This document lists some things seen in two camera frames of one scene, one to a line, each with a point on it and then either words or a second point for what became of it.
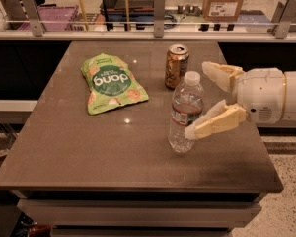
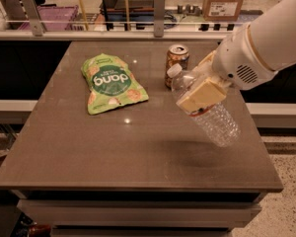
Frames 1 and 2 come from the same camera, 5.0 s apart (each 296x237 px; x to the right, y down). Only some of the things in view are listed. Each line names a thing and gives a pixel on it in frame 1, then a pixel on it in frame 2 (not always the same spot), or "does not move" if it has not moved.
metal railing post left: (29, 4) does not move
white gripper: (260, 92) to (239, 59)
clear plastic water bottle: (187, 107) to (214, 120)
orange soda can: (177, 65) does not move
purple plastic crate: (54, 18) does not move
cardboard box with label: (223, 2) does not move
